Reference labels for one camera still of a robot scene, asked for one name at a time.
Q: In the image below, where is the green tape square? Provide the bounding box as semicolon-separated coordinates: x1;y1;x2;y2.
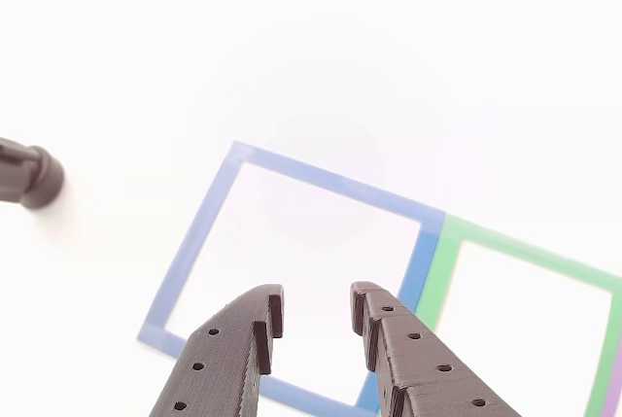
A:
376;215;622;417

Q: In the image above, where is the purple tape square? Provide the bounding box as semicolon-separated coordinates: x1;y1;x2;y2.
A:
602;338;622;417

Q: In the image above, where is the blue tape square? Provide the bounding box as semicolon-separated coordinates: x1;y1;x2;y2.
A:
135;140;446;416

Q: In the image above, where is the black tripod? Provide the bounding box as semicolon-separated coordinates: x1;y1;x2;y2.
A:
0;137;66;209

